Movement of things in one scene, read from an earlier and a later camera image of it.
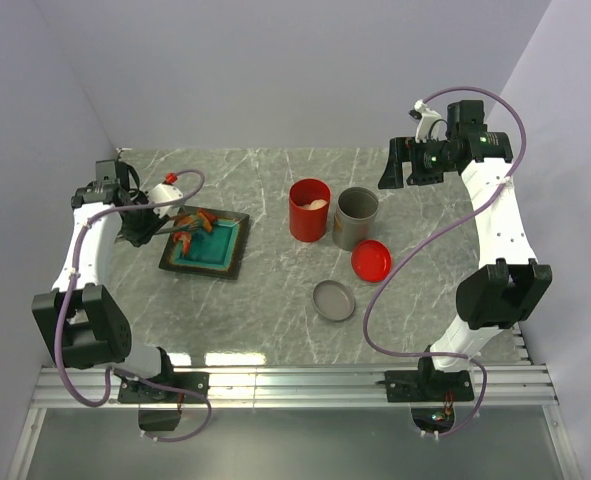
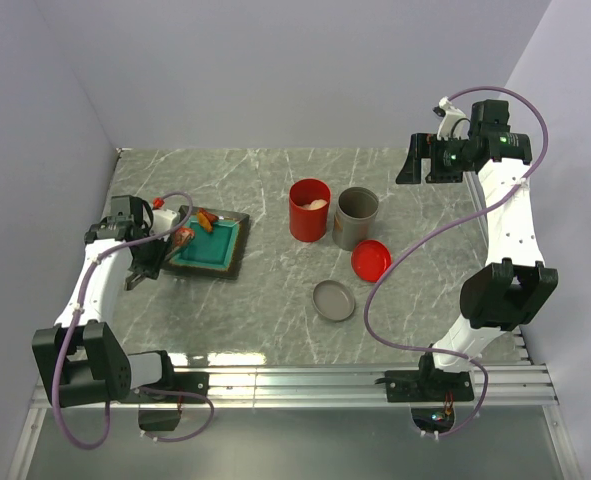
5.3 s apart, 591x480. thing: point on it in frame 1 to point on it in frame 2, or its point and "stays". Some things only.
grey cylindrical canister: x=354 y=217 stays
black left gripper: x=142 y=236 to x=152 y=268
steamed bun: x=316 y=204 stays
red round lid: x=371 y=261 stays
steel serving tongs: x=174 y=218 to x=169 y=255
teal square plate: x=219 y=253 stays
